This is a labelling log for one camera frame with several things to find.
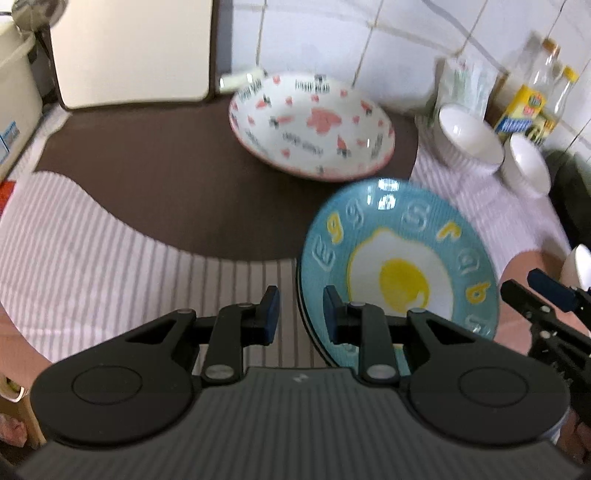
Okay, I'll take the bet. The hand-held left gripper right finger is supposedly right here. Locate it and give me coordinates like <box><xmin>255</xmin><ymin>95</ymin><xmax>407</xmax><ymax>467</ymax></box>
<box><xmin>322</xmin><ymin>285</ymin><xmax>478</xmax><ymax>384</ymax></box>

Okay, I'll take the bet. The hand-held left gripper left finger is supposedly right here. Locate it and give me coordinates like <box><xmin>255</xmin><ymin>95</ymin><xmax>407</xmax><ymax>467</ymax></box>
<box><xmin>122</xmin><ymin>285</ymin><xmax>281</xmax><ymax>386</ymax></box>

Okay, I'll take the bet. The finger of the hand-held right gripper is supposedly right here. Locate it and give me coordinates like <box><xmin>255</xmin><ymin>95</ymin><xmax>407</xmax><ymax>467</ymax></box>
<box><xmin>501</xmin><ymin>279</ymin><xmax>591</xmax><ymax>337</ymax></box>
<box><xmin>527</xmin><ymin>269</ymin><xmax>591</xmax><ymax>311</ymax></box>

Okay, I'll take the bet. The white ribbed bowl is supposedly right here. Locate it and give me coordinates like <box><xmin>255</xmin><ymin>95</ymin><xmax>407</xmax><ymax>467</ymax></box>
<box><xmin>501</xmin><ymin>134</ymin><xmax>553</xmax><ymax>199</ymax></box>
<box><xmin>431</xmin><ymin>104</ymin><xmax>505</xmax><ymax>176</ymax></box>
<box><xmin>560</xmin><ymin>244</ymin><xmax>591</xmax><ymax>292</ymax></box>

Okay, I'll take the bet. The blue fried-egg plate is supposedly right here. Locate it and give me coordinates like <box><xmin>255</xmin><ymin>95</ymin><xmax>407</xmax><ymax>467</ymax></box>
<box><xmin>298</xmin><ymin>179</ymin><xmax>500</xmax><ymax>367</ymax></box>

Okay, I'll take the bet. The white plate with pink print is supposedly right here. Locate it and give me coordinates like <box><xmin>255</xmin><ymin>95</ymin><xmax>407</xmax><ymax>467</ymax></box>
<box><xmin>228</xmin><ymin>72</ymin><xmax>396</xmax><ymax>182</ymax></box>

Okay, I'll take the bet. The dark cooking pot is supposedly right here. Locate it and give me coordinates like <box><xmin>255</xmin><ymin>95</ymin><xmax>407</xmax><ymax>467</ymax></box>
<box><xmin>546</xmin><ymin>149</ymin><xmax>591</xmax><ymax>246</ymax></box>

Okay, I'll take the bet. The brown and striped table cloth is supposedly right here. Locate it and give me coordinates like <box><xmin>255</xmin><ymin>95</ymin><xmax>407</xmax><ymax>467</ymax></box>
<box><xmin>0</xmin><ymin>104</ymin><xmax>573</xmax><ymax>372</ymax></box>

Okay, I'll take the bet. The clear bottle with yellow cap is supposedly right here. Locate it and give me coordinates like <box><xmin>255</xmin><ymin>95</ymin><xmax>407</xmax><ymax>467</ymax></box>
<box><xmin>531</xmin><ymin>66</ymin><xmax>581</xmax><ymax>148</ymax></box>

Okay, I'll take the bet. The clear bottle with yellow label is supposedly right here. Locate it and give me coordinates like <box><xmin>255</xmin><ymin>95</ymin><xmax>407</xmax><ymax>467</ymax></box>
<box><xmin>493</xmin><ymin>38</ymin><xmax>561</xmax><ymax>139</ymax></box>

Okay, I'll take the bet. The white and green bag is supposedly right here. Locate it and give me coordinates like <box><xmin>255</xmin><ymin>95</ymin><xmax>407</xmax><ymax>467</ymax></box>
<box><xmin>433</xmin><ymin>56</ymin><xmax>498</xmax><ymax>124</ymax></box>

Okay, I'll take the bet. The red packet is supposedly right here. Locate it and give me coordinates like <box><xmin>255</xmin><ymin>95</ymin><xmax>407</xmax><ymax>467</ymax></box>
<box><xmin>0</xmin><ymin>180</ymin><xmax>16</xmax><ymax>219</ymax></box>

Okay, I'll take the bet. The white cutting board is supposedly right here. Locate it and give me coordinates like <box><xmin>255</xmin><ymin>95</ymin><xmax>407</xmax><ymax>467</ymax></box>
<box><xmin>48</xmin><ymin>0</ymin><xmax>219</xmax><ymax>110</ymax></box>

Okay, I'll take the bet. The cream plastic appliance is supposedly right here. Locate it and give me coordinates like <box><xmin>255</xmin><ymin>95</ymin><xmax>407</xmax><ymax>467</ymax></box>
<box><xmin>0</xmin><ymin>18</ymin><xmax>47</xmax><ymax>182</ymax></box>

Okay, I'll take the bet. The grey round object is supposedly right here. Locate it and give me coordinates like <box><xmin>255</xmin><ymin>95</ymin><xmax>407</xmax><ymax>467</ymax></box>
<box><xmin>11</xmin><ymin>0</ymin><xmax>71</xmax><ymax>29</ymax></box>

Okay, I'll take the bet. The white cylindrical handle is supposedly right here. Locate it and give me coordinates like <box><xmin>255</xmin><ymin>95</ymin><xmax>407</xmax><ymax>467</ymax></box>
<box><xmin>218</xmin><ymin>68</ymin><xmax>269</xmax><ymax>96</ymax></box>

